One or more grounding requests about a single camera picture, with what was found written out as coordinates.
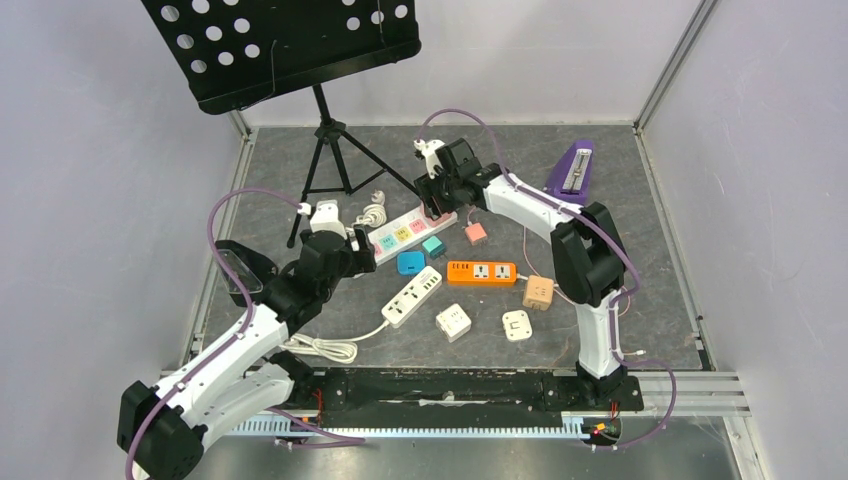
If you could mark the black perforated music stand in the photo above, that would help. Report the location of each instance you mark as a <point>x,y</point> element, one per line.
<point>237,54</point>

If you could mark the clear plastic tray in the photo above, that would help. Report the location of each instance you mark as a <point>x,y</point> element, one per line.
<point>237,270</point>

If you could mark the purple metronome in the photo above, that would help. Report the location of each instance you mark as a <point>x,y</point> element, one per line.
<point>569,179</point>

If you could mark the beige cube socket adapter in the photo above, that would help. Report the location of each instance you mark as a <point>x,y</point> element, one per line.
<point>538,293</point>

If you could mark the white power strip with USB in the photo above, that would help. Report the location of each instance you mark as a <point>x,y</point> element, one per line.
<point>407,301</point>

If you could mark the aluminium rail frame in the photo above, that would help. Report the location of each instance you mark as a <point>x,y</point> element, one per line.
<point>663,392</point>

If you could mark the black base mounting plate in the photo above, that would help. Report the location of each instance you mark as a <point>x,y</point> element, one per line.
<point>457,398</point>

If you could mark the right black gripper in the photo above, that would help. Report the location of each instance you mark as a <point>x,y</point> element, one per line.
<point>429,195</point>

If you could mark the teal charger cube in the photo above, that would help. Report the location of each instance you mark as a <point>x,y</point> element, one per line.
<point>434,247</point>

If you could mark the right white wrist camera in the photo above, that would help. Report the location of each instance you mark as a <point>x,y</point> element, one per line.
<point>427,150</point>

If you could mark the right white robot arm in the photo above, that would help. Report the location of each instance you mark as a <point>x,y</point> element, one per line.
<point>587,252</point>

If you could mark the white cube socket adapter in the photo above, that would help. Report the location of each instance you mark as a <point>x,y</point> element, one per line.
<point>453,322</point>

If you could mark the orange power strip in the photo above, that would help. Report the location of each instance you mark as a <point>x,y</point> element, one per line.
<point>481,273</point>

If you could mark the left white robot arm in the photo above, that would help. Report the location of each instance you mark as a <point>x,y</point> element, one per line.
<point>166,428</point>

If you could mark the small pink charger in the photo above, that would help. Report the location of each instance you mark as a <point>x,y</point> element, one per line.
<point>475,233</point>

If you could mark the blue plug adapter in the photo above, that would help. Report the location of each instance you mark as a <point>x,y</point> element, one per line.
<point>410,263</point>

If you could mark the flat white plug adapter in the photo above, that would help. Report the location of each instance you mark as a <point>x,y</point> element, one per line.
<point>517,326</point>

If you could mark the white multicolour power strip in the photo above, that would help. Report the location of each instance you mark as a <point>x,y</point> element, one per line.
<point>403,233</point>

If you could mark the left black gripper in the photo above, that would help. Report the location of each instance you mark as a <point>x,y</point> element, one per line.
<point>361,261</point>

